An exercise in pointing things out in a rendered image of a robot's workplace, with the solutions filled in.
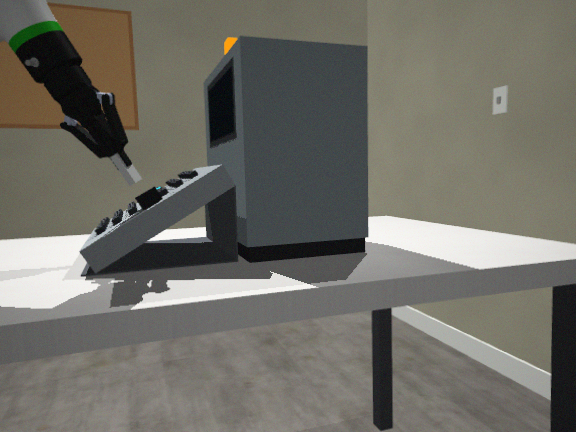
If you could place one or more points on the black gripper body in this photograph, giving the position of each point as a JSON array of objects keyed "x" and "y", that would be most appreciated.
[{"x": 70, "y": 85}]

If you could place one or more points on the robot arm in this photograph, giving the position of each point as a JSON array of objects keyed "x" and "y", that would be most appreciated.
[{"x": 33, "y": 33}]

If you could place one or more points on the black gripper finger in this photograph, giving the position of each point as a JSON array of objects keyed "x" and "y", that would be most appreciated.
[
  {"x": 115, "y": 140},
  {"x": 91, "y": 137}
]

